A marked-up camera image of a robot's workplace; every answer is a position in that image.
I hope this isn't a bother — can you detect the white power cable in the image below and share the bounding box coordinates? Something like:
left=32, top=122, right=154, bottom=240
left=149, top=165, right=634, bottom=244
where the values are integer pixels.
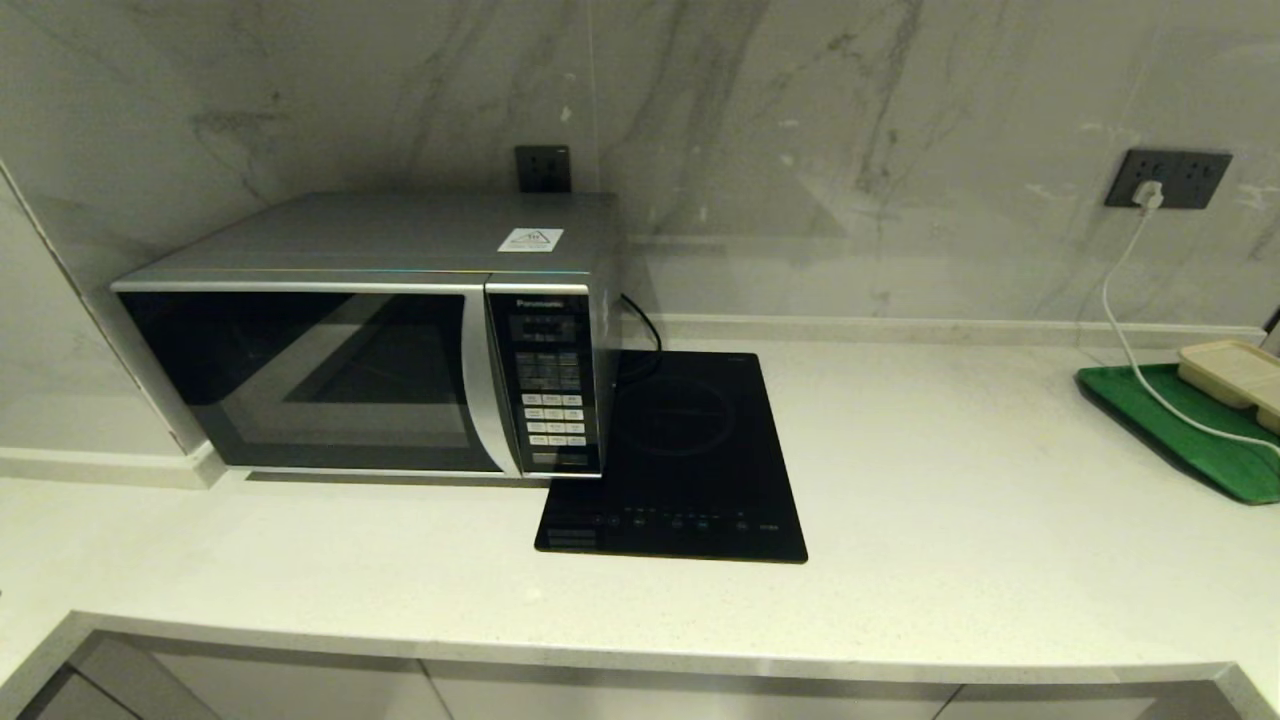
left=1101, top=205, right=1280, bottom=446

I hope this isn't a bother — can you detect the grey cabinet under counter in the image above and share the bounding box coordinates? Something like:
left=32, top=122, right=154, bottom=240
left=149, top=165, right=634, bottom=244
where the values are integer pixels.
left=15, top=630, right=1246, bottom=720

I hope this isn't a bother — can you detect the silver Panasonic microwave oven body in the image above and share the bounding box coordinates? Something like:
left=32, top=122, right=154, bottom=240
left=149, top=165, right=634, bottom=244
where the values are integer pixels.
left=110, top=192, right=623, bottom=479

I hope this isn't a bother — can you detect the black cable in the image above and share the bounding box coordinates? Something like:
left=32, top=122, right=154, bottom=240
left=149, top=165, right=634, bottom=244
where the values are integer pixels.
left=620, top=292, right=663, bottom=381

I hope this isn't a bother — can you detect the black induction cooktop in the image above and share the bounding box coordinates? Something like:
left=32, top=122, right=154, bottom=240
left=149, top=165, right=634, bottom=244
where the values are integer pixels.
left=533, top=350, right=809, bottom=564

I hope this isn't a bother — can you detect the beige lunch box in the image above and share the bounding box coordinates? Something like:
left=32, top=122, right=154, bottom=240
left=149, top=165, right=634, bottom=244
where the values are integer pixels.
left=1177, top=340, right=1280, bottom=433

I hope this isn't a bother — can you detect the black glass microwave door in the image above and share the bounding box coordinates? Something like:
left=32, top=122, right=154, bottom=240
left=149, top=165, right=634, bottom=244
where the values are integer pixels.
left=113, top=285, right=524, bottom=477

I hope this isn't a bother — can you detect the green plastic tray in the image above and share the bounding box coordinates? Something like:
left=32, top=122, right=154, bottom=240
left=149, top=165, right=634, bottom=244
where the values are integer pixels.
left=1076, top=363, right=1280, bottom=505

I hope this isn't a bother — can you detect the wide dark wall socket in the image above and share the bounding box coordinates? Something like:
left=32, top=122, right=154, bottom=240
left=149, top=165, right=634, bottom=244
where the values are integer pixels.
left=1104, top=149, right=1234, bottom=210

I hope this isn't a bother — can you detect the small dark wall socket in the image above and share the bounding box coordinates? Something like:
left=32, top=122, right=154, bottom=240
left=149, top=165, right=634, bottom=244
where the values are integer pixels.
left=514, top=145, right=572, bottom=194

